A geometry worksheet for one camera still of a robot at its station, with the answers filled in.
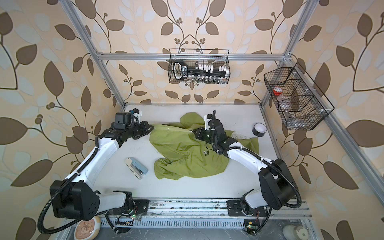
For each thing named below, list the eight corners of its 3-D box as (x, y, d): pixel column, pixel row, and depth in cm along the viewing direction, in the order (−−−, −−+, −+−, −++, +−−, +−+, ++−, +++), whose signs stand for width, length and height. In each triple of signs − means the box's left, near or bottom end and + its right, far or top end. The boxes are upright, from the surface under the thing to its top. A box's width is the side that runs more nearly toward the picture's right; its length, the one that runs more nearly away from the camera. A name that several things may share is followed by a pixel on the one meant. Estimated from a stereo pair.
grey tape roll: (253, 136, 104) (255, 133, 100) (250, 126, 109) (252, 122, 106) (267, 136, 104) (269, 133, 100) (263, 126, 109) (265, 122, 106)
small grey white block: (124, 163, 91) (122, 161, 89) (134, 155, 95) (132, 153, 92) (139, 180, 85) (137, 178, 82) (149, 171, 88) (147, 169, 86)
